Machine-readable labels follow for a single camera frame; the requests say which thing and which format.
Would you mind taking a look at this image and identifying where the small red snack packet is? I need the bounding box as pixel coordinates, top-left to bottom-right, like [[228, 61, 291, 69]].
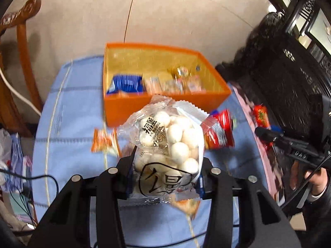
[[253, 105, 273, 151]]

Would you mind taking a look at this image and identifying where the blue snack packet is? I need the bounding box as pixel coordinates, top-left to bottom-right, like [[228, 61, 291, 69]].
[[107, 74, 144, 95]]

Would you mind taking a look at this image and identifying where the clear packet of white balls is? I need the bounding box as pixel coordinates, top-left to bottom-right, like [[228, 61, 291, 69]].
[[118, 94, 216, 204]]

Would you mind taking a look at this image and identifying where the person's right hand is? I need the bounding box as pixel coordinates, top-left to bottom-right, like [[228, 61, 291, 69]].
[[290, 160, 328, 197]]

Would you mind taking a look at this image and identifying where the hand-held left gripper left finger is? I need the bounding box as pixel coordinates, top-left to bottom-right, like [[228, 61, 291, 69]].
[[27, 156, 135, 248]]

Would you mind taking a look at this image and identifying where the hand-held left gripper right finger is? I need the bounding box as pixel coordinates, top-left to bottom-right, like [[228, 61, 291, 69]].
[[197, 157, 302, 248]]

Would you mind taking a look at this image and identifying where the orange white cracker packet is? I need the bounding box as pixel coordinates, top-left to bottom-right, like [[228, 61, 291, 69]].
[[143, 76, 162, 94]]

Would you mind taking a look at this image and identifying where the pink cloth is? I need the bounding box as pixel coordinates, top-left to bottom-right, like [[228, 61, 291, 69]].
[[228, 81, 285, 207]]

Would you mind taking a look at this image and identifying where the dark carved wooden furniture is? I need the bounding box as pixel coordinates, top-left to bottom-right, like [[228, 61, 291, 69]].
[[215, 0, 331, 145]]

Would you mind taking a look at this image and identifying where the orange cardboard box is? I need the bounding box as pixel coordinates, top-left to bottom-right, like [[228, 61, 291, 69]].
[[103, 43, 232, 127]]

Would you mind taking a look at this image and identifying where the blue striped blanket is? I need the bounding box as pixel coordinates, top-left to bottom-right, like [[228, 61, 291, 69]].
[[31, 55, 275, 248]]

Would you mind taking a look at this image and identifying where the red chips packet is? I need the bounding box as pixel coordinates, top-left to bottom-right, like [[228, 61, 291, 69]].
[[204, 108, 235, 150]]

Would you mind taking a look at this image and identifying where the white cable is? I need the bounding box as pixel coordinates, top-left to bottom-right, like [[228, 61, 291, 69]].
[[0, 67, 42, 117]]

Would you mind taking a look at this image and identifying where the person's right forearm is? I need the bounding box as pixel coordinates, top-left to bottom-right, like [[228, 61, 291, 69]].
[[302, 183, 331, 234]]

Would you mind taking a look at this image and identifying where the carved wooden chair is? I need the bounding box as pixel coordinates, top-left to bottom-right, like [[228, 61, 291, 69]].
[[0, 0, 43, 137]]

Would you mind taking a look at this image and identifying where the orange snack packet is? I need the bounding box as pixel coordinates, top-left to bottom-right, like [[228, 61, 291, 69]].
[[169, 198, 201, 219], [90, 128, 121, 159]]

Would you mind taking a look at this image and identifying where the white plastic bag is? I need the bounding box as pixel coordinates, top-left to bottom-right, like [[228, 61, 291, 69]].
[[0, 128, 13, 186]]

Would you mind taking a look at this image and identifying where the clear biscuit packet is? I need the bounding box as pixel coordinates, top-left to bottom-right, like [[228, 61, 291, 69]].
[[187, 75, 205, 92]]

